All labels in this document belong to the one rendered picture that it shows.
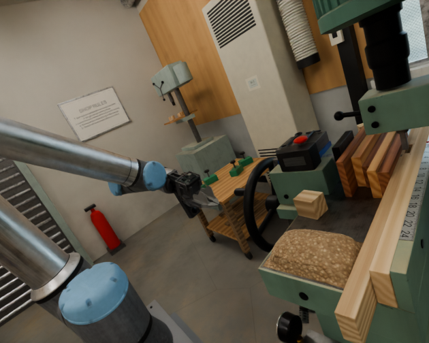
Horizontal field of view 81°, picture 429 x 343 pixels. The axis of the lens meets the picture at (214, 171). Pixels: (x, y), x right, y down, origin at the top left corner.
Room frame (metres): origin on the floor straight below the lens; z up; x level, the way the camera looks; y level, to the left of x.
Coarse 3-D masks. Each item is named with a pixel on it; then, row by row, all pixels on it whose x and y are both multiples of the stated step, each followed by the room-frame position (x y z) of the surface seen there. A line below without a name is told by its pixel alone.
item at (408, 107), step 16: (416, 80) 0.41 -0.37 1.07; (368, 96) 0.44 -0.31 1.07; (384, 96) 0.41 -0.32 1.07; (400, 96) 0.39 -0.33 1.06; (416, 96) 0.38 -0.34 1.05; (368, 112) 0.43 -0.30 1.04; (384, 112) 0.41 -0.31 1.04; (400, 112) 0.40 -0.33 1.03; (416, 112) 0.38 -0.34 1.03; (368, 128) 0.44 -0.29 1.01; (384, 128) 0.42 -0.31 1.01; (400, 128) 0.40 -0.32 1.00
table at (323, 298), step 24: (336, 192) 0.47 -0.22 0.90; (360, 192) 0.43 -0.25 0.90; (288, 216) 0.54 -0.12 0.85; (336, 216) 0.39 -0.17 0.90; (360, 216) 0.36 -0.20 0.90; (360, 240) 0.32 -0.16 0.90; (288, 288) 0.31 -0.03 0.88; (312, 288) 0.28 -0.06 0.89; (336, 288) 0.26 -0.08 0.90; (384, 312) 0.21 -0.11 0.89; (408, 312) 0.20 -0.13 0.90; (384, 336) 0.22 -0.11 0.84; (408, 336) 0.20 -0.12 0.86
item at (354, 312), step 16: (416, 128) 0.51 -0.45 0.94; (400, 160) 0.41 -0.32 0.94; (400, 176) 0.37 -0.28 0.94; (384, 208) 0.31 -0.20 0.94; (384, 224) 0.28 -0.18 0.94; (368, 240) 0.27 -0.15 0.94; (368, 256) 0.24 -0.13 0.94; (352, 272) 0.23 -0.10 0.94; (368, 272) 0.22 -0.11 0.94; (352, 288) 0.21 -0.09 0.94; (368, 288) 0.21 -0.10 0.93; (352, 304) 0.20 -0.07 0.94; (368, 304) 0.20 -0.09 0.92; (352, 320) 0.18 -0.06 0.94; (368, 320) 0.20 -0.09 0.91; (352, 336) 0.19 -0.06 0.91
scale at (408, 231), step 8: (424, 152) 0.38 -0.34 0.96; (424, 160) 0.36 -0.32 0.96; (424, 168) 0.34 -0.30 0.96; (424, 176) 0.32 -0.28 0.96; (416, 184) 0.31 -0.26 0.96; (424, 184) 0.30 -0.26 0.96; (416, 192) 0.29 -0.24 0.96; (424, 192) 0.29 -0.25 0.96; (416, 200) 0.28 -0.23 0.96; (408, 208) 0.27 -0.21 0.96; (416, 208) 0.26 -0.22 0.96; (408, 216) 0.26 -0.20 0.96; (416, 216) 0.25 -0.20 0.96; (408, 224) 0.25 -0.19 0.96; (416, 224) 0.24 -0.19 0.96; (400, 232) 0.24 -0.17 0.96; (408, 232) 0.24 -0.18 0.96; (408, 240) 0.23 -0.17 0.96
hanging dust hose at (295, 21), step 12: (276, 0) 1.84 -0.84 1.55; (288, 0) 1.78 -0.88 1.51; (300, 0) 1.78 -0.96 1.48; (288, 12) 1.79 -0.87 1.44; (300, 12) 1.77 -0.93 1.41; (288, 24) 1.81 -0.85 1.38; (300, 24) 1.77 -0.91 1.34; (288, 36) 1.85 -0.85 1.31; (300, 36) 1.77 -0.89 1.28; (312, 36) 1.77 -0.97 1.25; (300, 48) 1.78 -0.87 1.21; (312, 48) 1.76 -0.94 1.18; (300, 60) 1.79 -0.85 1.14; (312, 60) 1.75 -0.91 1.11
